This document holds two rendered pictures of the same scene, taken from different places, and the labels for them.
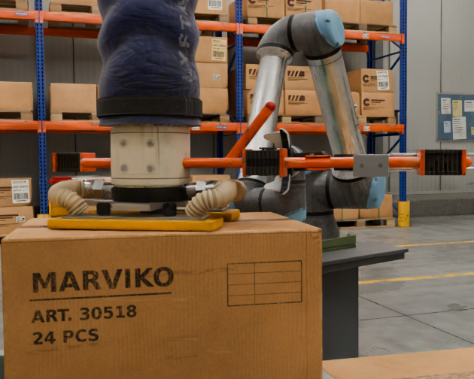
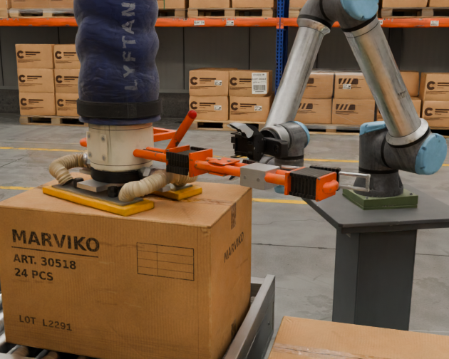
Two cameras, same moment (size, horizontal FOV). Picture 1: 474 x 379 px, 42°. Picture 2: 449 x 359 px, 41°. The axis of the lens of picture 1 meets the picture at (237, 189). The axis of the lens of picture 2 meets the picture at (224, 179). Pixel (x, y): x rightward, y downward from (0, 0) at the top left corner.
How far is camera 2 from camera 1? 0.87 m
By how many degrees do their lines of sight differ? 30
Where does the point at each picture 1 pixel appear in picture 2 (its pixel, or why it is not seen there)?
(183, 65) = (127, 77)
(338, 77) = (370, 48)
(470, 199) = not seen: outside the picture
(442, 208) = not seen: outside the picture
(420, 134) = not seen: outside the picture
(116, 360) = (65, 296)
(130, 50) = (85, 66)
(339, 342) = (386, 294)
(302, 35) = (330, 8)
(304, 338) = (196, 308)
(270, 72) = (300, 44)
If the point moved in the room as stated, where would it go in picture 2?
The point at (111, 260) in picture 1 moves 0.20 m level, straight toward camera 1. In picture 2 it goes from (58, 228) to (10, 255)
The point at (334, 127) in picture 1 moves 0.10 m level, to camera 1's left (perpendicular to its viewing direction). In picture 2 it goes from (375, 95) to (346, 93)
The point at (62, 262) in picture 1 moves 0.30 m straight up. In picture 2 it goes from (28, 225) to (19, 109)
